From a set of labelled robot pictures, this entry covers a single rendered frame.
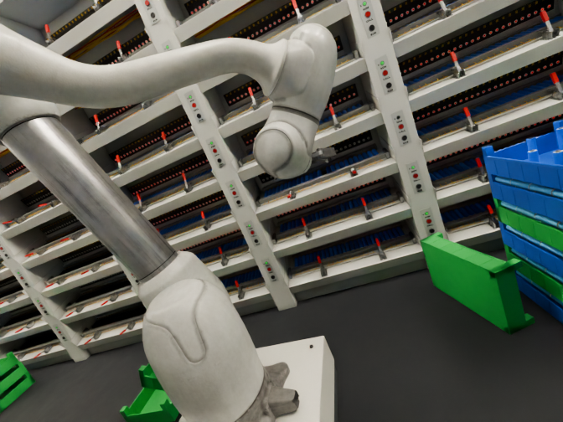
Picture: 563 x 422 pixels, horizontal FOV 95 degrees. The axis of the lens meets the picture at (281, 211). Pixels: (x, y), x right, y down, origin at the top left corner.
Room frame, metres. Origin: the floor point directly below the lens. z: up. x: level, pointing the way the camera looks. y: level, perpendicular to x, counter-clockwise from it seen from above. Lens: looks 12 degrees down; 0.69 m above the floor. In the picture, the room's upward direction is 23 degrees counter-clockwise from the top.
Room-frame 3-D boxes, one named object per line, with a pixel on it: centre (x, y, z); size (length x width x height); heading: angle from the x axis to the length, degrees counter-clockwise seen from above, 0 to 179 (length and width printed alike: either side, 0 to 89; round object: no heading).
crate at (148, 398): (0.93, 0.68, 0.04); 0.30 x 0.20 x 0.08; 165
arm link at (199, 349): (0.43, 0.23, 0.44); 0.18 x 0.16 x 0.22; 19
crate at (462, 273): (0.73, -0.48, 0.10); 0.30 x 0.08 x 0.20; 3
